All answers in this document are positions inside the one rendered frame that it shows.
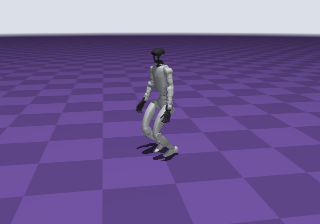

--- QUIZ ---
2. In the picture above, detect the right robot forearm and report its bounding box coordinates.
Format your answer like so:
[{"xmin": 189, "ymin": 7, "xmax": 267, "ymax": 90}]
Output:
[{"xmin": 144, "ymin": 86, "xmax": 153, "ymax": 102}]

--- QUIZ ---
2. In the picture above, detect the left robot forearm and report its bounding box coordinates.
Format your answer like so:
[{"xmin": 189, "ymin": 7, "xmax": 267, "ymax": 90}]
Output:
[{"xmin": 166, "ymin": 87, "xmax": 174, "ymax": 110}]

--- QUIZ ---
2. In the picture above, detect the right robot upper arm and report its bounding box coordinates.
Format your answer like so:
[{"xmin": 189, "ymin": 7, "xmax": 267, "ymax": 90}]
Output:
[{"xmin": 148, "ymin": 66, "xmax": 155, "ymax": 87}]

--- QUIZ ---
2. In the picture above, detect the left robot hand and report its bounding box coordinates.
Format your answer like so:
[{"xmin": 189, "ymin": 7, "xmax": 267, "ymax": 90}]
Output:
[{"xmin": 160, "ymin": 105, "xmax": 171, "ymax": 123}]

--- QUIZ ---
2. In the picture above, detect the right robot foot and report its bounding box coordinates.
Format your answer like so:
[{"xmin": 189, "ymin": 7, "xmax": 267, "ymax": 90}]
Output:
[{"xmin": 154, "ymin": 144, "xmax": 164, "ymax": 152}]

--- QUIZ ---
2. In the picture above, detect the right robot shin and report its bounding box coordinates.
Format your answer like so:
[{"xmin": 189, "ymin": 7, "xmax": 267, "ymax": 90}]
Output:
[{"xmin": 144, "ymin": 131, "xmax": 155, "ymax": 141}]

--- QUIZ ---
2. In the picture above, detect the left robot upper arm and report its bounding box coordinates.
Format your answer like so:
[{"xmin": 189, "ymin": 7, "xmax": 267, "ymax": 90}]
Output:
[{"xmin": 163, "ymin": 67, "xmax": 174, "ymax": 91}]

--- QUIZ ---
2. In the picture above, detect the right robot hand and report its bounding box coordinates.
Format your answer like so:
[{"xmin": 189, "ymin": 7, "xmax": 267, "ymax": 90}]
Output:
[{"xmin": 136, "ymin": 97, "xmax": 146, "ymax": 113}]

